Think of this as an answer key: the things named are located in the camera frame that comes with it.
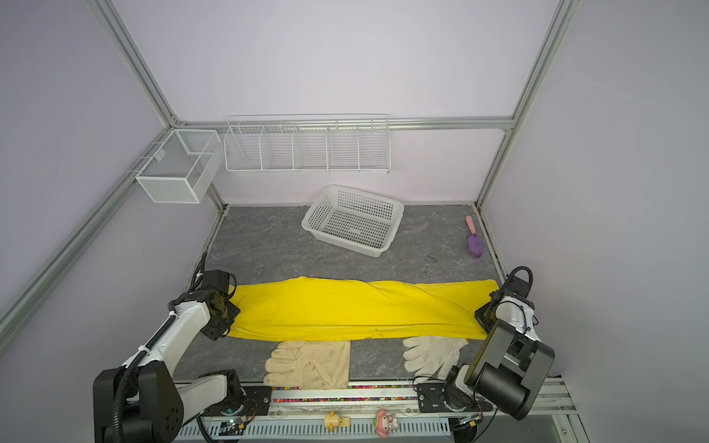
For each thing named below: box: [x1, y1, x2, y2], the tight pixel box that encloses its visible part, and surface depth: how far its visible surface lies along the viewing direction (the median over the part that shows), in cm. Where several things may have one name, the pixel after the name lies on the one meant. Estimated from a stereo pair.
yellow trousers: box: [225, 275, 501, 341], surface depth 91 cm
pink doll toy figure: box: [372, 409, 399, 440], surface depth 69 cm
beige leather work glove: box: [264, 340, 351, 390], surface depth 81 cm
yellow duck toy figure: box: [324, 409, 351, 433], surface depth 70 cm
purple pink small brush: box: [465, 215, 486, 259], surface depth 107 cm
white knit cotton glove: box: [402, 335, 469, 380], surface depth 83 cm
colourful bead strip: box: [271, 384, 419, 404], surface depth 77 cm
